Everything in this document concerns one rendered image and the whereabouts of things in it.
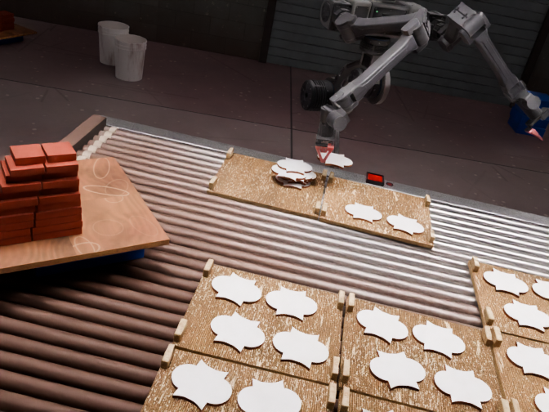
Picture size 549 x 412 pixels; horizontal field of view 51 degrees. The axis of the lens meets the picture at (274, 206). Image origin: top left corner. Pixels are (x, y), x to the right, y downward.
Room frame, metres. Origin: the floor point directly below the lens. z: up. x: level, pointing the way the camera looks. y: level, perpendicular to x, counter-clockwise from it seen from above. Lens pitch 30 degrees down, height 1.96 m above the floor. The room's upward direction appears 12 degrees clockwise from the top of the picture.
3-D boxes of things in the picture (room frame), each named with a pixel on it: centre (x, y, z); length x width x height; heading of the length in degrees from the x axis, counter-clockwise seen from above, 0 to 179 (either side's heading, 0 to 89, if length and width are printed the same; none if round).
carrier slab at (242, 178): (1.93, 0.03, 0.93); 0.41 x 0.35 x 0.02; 86
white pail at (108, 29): (5.57, 1.91, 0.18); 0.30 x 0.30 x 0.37
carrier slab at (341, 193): (1.90, -0.38, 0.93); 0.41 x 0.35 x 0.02; 85
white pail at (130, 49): (5.25, 1.63, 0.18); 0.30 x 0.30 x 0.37
